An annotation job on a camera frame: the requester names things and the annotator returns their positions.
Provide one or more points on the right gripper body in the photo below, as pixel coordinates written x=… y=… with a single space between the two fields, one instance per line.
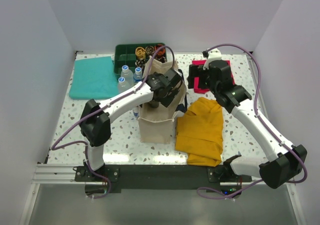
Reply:
x=204 y=81

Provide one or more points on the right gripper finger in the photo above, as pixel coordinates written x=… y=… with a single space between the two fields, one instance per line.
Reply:
x=191 y=82
x=194 y=70

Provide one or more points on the beige canvas tote bag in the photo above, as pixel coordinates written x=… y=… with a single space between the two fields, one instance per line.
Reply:
x=156 y=130

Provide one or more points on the red tab can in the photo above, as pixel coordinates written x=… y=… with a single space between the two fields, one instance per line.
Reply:
x=135 y=112

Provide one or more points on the small clear water bottle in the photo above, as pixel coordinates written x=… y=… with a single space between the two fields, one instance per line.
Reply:
x=127 y=74

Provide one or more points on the blue cap clear bottle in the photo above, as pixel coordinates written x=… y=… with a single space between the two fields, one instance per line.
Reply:
x=123 y=85

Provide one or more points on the Pocari Sweat bottle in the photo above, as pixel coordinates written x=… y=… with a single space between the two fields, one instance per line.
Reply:
x=137 y=76

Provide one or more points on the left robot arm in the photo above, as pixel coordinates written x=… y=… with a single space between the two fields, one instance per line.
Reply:
x=96 y=119

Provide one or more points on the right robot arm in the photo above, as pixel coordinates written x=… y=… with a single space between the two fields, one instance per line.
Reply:
x=283 y=160

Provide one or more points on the red folded cloth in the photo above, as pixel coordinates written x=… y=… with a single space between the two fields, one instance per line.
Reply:
x=197 y=85

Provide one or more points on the brown pink rolled tie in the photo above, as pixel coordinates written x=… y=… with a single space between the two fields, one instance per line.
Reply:
x=162 y=59

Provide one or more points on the orange black rolled tie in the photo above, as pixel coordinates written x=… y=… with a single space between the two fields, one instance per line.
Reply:
x=160 y=50

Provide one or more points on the brown patterned rolled tie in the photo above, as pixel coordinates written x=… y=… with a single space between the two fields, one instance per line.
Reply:
x=150 y=50

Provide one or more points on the black white rolled tie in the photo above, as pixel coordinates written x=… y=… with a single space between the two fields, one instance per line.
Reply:
x=140 y=63

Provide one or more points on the mustard yellow cloth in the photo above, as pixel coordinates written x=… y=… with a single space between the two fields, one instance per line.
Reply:
x=199 y=133

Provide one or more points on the yellow rolled tie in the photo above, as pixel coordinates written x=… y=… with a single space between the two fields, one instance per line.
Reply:
x=140 y=53

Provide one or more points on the green compartment tray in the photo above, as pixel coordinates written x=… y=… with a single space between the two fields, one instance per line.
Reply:
x=125 y=55

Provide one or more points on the teal folded cloth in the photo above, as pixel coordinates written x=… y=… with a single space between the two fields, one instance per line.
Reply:
x=94 y=78

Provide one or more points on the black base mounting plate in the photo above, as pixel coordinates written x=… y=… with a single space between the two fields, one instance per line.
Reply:
x=169 y=177

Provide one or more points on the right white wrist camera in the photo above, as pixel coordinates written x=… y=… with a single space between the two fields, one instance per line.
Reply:
x=212 y=55

